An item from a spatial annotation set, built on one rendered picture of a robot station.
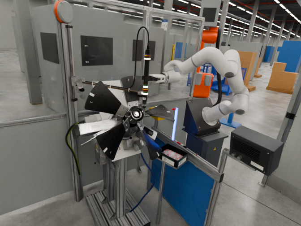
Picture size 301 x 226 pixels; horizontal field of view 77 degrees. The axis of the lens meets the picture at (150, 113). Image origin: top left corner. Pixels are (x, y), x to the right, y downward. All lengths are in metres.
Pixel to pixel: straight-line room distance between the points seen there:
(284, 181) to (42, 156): 2.82
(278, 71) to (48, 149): 9.65
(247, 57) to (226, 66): 7.90
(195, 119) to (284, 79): 8.77
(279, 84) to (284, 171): 7.69
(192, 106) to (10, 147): 1.68
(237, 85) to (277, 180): 1.84
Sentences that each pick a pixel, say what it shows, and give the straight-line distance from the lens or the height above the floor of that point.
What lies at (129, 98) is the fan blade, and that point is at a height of 1.29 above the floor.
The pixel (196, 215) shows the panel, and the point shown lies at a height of 0.31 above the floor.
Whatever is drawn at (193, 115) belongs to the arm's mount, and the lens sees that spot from 1.76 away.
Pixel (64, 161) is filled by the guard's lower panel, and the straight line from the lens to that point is 2.26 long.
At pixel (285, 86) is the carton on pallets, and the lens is 10.35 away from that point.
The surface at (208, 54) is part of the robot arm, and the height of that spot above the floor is 1.67.
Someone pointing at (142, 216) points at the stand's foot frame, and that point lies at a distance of 2.15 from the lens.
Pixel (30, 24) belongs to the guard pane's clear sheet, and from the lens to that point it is 1.87.
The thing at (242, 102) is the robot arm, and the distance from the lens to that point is 1.57.
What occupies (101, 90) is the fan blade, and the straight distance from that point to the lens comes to 1.38.
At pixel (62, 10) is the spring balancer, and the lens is 1.72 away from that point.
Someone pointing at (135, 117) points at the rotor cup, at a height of 1.20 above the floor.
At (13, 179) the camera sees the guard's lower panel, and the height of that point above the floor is 0.42.
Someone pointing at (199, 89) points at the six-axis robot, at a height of 0.60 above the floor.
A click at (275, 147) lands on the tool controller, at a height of 1.24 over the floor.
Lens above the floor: 1.72
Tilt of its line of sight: 21 degrees down
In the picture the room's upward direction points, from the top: 4 degrees clockwise
